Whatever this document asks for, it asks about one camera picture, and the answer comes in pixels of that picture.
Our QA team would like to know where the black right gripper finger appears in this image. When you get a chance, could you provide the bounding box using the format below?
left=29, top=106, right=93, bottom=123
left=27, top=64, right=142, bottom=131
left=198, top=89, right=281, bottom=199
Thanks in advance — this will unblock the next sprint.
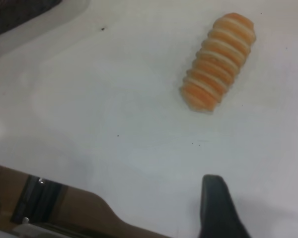
left=197, top=174, right=252, bottom=238

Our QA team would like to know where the striped orange bread roll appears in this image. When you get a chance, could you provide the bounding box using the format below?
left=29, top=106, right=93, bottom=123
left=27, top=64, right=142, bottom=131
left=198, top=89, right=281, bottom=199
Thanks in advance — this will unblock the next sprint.
left=180, top=12, right=257, bottom=115

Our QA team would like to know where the black metal frame bar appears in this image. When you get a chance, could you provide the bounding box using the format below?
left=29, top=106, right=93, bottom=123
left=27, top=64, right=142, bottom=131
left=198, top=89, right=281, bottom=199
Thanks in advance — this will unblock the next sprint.
left=10, top=174, right=63, bottom=224

